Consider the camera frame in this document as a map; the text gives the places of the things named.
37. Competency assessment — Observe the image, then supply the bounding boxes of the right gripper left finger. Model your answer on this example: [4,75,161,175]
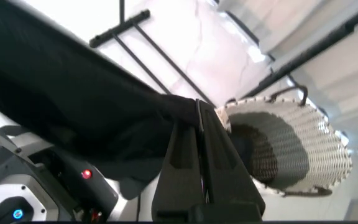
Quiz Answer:
[151,98,205,222]

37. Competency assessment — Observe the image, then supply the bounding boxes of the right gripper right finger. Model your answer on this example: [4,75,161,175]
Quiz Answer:
[198,99,266,222]

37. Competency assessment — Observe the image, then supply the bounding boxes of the black garment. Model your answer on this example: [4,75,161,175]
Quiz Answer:
[0,0,204,200]

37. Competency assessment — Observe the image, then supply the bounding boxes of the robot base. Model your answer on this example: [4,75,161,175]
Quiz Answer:
[0,95,130,224]

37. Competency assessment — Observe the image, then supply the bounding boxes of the white laundry basket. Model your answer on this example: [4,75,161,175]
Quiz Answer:
[214,85,354,198]

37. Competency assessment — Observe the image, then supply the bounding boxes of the black clothes rack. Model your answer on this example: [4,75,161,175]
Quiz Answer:
[88,0,358,108]

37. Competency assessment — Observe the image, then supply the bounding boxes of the white curtain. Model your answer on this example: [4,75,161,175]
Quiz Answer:
[218,0,358,150]

